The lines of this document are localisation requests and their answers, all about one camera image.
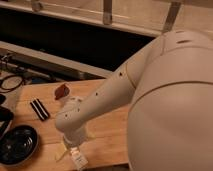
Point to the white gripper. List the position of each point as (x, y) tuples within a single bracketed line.
[(75, 138)]

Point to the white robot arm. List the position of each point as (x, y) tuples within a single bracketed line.
[(168, 85)]

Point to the dark ceramic bowl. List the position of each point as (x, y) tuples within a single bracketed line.
[(18, 144)]

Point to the black white striped block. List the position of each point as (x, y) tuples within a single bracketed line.
[(40, 110)]

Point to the dark red object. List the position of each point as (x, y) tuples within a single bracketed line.
[(61, 91)]

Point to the black object at left edge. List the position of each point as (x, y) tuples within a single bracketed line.
[(6, 116)]

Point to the metal railing frame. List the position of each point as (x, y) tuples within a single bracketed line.
[(147, 17)]

